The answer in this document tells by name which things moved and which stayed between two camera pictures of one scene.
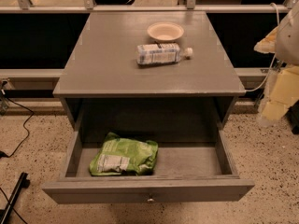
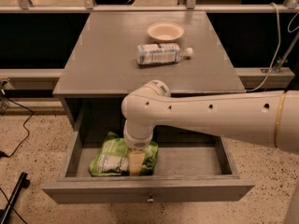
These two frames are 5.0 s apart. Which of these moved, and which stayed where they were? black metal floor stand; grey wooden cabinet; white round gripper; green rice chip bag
Moved: white round gripper
Stayed: green rice chip bag; black metal floor stand; grey wooden cabinet
